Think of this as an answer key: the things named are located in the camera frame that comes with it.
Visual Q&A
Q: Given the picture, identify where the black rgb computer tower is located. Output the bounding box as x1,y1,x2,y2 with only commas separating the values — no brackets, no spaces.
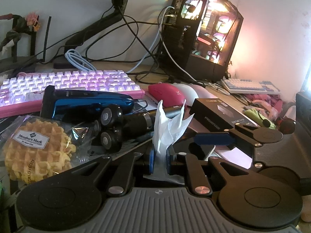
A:
157,0,244,82

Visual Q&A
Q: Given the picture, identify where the white paper tissue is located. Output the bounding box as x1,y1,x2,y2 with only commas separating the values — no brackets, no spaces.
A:
144,100,193,185

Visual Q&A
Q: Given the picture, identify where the pink notebook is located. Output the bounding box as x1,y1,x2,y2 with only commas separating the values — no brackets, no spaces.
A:
215,146,252,169

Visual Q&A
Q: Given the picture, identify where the black charger box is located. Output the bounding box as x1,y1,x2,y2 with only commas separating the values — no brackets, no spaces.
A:
189,98,257,132

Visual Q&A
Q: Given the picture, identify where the white blue keyboard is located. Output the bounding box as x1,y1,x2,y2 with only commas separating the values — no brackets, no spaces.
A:
220,78,281,95

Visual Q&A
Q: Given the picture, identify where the pink mechanical keyboard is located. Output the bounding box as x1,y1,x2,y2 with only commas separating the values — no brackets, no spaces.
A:
1,70,145,118

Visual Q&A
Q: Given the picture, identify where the pink haired dark figurine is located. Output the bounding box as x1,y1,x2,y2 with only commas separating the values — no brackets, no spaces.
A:
1,12,41,56

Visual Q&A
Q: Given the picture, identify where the black flashlight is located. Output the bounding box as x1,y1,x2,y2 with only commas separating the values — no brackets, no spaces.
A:
123,105,183,134

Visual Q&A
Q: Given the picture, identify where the coiled light blue cable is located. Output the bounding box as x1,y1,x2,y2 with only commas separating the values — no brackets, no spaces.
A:
65,48,98,72

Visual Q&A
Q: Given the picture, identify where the packaged yellow waffle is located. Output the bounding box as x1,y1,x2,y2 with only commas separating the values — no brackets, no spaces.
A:
1,115,93,184

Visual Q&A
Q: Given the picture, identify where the pale pink computer mouse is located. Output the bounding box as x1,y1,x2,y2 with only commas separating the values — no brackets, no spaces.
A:
190,84,217,99

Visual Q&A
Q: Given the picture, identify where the white computer mouse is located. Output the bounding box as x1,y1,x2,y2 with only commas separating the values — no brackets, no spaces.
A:
173,83,199,102

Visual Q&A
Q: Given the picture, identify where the blue electric shaver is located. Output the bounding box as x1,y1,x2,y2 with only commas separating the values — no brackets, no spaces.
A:
40,86,134,153

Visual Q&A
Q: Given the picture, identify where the magenta computer mouse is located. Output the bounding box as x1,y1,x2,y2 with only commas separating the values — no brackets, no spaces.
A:
148,83,185,107

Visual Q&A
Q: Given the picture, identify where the black wifi router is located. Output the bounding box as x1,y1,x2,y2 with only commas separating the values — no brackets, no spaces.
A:
1,19,41,74

